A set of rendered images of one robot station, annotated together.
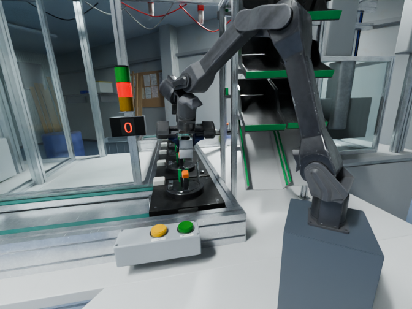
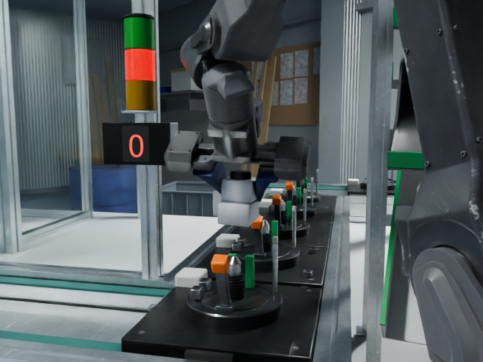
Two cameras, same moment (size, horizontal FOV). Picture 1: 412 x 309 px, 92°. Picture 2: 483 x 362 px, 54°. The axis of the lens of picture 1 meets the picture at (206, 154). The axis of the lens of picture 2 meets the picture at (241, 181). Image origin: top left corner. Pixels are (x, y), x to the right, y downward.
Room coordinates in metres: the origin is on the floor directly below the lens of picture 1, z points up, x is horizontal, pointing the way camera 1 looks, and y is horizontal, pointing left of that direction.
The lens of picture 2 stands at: (0.06, -0.18, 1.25)
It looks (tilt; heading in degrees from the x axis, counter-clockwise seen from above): 7 degrees down; 22
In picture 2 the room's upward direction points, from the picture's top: straight up
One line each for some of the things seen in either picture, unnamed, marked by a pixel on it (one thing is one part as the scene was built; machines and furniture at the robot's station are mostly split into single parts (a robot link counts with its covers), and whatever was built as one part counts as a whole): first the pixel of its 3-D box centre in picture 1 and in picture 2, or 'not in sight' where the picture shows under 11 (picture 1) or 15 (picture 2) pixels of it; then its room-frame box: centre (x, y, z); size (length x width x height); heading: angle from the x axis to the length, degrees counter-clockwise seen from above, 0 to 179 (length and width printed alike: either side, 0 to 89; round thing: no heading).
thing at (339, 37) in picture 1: (326, 68); not in sight; (1.61, -0.93, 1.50); 0.38 x 0.21 x 0.88; 10
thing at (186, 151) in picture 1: (185, 145); (241, 195); (0.68, 0.07, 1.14); 0.08 x 0.04 x 0.07; 8
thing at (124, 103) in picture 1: (126, 104); (141, 95); (0.76, 0.29, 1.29); 0.05 x 0.05 x 0.05
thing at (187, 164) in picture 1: (180, 160); (264, 238); (0.93, 0.12, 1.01); 0.24 x 0.24 x 0.13; 10
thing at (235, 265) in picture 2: not in sight; (233, 264); (0.68, 0.08, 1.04); 0.02 x 0.02 x 0.03
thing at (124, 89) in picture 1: (124, 90); (140, 65); (0.76, 0.29, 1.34); 0.05 x 0.05 x 0.05
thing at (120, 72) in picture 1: (122, 75); (139, 35); (0.76, 0.29, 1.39); 0.05 x 0.05 x 0.05
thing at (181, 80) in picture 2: not in sight; (192, 80); (5.95, 2.93, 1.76); 0.52 x 0.43 x 0.29; 62
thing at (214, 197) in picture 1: (185, 192); (234, 315); (0.68, 0.08, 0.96); 0.24 x 0.24 x 0.02; 10
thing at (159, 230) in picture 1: (159, 231); not in sight; (0.45, 0.13, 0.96); 0.04 x 0.04 x 0.02
